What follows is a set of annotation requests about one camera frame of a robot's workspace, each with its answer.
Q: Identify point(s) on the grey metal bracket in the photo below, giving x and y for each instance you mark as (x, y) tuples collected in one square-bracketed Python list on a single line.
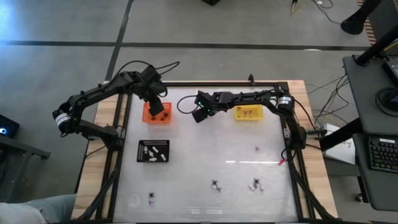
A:
[(288, 133)]

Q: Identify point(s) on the black plastic basket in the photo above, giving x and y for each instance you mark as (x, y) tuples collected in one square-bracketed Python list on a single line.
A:
[(140, 144)]

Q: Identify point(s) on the person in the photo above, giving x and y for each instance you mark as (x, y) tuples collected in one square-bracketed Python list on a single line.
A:
[(46, 208), (354, 25)]

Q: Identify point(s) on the black clamp knob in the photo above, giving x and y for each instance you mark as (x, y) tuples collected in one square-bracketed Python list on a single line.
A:
[(251, 78)]

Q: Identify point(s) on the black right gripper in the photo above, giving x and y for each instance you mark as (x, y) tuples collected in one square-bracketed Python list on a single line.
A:
[(199, 116)]

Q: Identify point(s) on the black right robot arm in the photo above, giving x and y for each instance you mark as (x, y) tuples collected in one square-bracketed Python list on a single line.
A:
[(248, 96)]

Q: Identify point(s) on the white power adapter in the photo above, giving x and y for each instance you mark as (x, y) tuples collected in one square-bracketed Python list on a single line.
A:
[(318, 2)]

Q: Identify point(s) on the dark grey desk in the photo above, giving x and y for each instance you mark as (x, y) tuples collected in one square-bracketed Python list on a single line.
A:
[(362, 174), (363, 93)]

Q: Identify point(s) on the orange plastic basket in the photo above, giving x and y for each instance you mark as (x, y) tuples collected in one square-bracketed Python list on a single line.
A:
[(146, 112)]

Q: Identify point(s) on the black floor stand base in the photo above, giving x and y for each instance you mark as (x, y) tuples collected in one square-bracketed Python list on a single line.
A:
[(211, 2)]

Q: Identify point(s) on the yellow plastic basket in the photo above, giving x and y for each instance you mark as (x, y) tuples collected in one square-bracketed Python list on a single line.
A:
[(258, 114)]

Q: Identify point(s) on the dark mat with striped edge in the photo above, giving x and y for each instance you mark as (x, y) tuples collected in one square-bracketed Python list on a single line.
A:
[(385, 18)]

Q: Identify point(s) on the black box with blue light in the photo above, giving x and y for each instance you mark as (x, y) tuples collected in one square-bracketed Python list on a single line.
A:
[(7, 127)]

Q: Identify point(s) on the backlit black keyboard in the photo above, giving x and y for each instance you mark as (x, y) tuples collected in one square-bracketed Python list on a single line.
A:
[(384, 155)]

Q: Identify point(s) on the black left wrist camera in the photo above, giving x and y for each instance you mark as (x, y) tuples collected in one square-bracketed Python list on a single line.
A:
[(151, 74)]

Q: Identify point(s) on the black stand pole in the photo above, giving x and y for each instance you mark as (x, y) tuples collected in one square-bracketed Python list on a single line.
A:
[(377, 46), (340, 135)]

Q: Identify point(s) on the white paper sheet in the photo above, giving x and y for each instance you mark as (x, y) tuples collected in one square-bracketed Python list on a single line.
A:
[(342, 152)]

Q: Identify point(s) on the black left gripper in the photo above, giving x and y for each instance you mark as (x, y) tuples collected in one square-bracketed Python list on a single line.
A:
[(156, 107)]

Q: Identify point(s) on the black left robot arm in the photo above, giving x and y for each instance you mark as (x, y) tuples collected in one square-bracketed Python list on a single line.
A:
[(93, 91)]

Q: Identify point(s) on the black laptop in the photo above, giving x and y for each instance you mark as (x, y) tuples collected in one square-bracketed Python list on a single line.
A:
[(392, 68)]

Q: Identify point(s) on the black plastic spider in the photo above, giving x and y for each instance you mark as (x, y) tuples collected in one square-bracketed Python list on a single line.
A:
[(214, 182), (256, 180), (166, 114), (162, 119), (151, 195), (154, 118)]

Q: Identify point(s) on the round black monitor base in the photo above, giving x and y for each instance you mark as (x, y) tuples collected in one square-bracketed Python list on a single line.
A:
[(385, 102)]

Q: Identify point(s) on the grey metal stand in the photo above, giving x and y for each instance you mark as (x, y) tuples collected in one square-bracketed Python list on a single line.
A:
[(31, 151)]

